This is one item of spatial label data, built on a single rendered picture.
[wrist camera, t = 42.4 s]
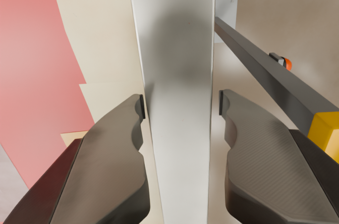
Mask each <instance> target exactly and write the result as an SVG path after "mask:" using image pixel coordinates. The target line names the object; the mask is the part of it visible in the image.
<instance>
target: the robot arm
mask: <svg viewBox="0 0 339 224"><path fill-rule="evenodd" d="M219 116H222V117H223V119H224V120H225V134H224V139H225V141H226V143H227V144H228V145H229V146H230V148H231V149H230V150H229V151H228V153H227V164H226V171H225V181H224V191H225V206H226V209H227V211H228V212H229V214H230V215H231V216H233V217H234V218H235V219H237V220H238V221H239V222H240V223H242V224H339V164H338V163H337V162H336V161H335V160H334V159H332V158H331V157H330V156H329V155H328V154H327V153H325V152H324V151H323V150H322V149H321V148H320V147H318V146H317V145H316V144H315V143H314V142H312V141H311V140H310V139H309V138H308V137H307V136H305V135H304V134H303V133H302V132H301V131H300V130H296V129H289V128H288V127H287V126H286V125H285V124H284V123H283V122H281V121H280V120H279V119H278V118H277V117H275V116H274V115H273V114H271V113H270V112H269V111H267V110H266V109H264V108H262V107H261V106H259V105H257V104H255V103H254V102H252V101H250V100H248V99H246V98H245V97H243V96H241V95H239V94H237V93H235V92H234V91H232V90H230V89H225V90H220V91H219ZM143 119H146V117H145V107H144V98H143V94H133V95H131V96H130V97H129V98H127V99H126V100H124V101H123V102H122V103H120V104H119V105H118V106H116V107H115V108H113V109H112V110H111V111H109V112H108V113H107V114H105V115H104V116H103V117H102V118H101V119H100V120H98V121H97V122H96V123H95V124H94V125H93V126H92V127H91V129H90V130H89V131H88V132H87V133H86V134H85V135H84V137H83V138H78V139H74V140H73V142H72V143H71V144H70V145H69V146H68V147H67V148H66V149H65V150H64V152H63V153H62V154H61V155H60V156H59V157H58V158H57V159H56V160H55V162H54V163H53V164H52V165H51V166H50V167H49V168H48V169H47V171H46V172H45V173H44V174H43V175H42V176H41V177H40V178H39V179H38V181H37V182H36V183H35V184H34V185H33V186H32V187H31V188H30V190H29V191H28V192H27V193H26V194H25V195H24V196H23V198H22V199H21V200H20V201H19V202H18V204H17V205H16V206H15V207H14V209H13V210H12V211H11V213H10V214H9V215H8V217H7V218H6V219H5V221H4V222H3V224H139V223H140V222H141V221H142V220H143V219H145V218H146V217H147V215H148V214H149V212H150V195H149V185H148V179H147V173H146V167H145V162H144V157H143V155H142V154H141V153H140V152H139V150H140V148H141V146H142V145H143V136H142V130H141V123H142V122H143Z"/></svg>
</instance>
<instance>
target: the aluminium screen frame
mask: <svg viewBox="0 0 339 224"><path fill-rule="evenodd" d="M131 6H132V12H133V19H134V26H135V33H136V39H137V46H138V53H139V60H140V67H141V73H142V80H143V87H144V94H145V100H146V107H147V114H148V121H149V127H150V135H151V141H152V148H153V155H154V161H155V168H156V175H157V182H158V188H159V195H160V202H161V209H162V216H163V223H164V224H208V202H209V173H210V143H211V114H212V84H213V55H214V26H215V0H131Z"/></svg>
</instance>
